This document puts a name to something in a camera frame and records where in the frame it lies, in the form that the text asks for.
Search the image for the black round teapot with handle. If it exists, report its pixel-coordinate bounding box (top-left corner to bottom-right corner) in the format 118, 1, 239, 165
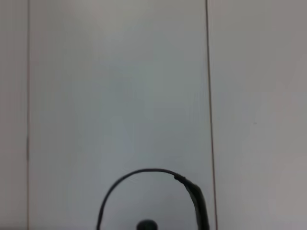
95, 168, 211, 230

